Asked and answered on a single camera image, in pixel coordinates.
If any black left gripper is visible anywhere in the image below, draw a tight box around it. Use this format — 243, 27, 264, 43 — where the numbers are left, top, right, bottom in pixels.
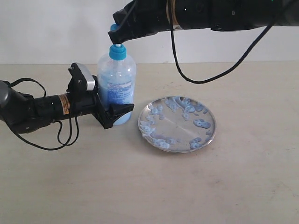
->
66, 63, 134, 129

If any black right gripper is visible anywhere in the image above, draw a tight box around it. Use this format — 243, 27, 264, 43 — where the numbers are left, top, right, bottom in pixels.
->
108, 0, 174, 44

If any blue pump soap bottle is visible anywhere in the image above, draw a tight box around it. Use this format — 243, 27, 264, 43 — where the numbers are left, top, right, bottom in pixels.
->
97, 23, 137, 126

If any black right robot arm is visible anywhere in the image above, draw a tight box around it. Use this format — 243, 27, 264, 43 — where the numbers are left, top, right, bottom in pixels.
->
108, 0, 299, 44

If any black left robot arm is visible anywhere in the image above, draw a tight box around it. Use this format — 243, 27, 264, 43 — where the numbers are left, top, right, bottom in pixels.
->
0, 63, 134, 134

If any round steel plate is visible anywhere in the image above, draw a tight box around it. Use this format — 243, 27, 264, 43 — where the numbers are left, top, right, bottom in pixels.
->
137, 96, 216, 154

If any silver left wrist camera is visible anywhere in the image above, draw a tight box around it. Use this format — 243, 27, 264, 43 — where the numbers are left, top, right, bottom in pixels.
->
75, 63, 96, 91

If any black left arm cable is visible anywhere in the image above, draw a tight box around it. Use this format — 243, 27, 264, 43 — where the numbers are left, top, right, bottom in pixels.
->
4, 78, 79, 151

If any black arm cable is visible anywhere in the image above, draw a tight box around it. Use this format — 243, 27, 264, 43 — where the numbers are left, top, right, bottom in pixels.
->
4, 78, 79, 151
171, 0, 297, 84

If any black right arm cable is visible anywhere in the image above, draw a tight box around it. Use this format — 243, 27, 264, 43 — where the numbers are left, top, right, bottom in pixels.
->
171, 0, 297, 84

